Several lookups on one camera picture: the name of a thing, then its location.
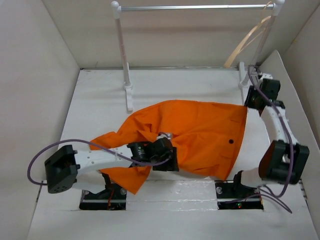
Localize white clothes rack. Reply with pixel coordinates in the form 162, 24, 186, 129
111, 0, 285, 112

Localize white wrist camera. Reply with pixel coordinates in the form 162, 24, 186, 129
257, 72, 273, 80
156, 132, 173, 141

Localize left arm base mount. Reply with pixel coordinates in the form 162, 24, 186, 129
79, 173, 127, 211

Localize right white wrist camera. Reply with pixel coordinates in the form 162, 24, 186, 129
257, 72, 273, 80

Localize orange trousers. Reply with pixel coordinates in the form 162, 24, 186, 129
92, 100, 248, 181

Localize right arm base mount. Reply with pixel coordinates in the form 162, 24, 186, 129
214, 180, 264, 210

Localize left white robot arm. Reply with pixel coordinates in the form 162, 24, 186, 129
44, 134, 179, 199

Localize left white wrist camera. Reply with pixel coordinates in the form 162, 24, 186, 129
156, 132, 173, 141

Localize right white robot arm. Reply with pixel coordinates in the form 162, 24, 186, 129
231, 76, 310, 197

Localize white foam board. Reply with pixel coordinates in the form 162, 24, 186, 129
260, 50, 320, 185

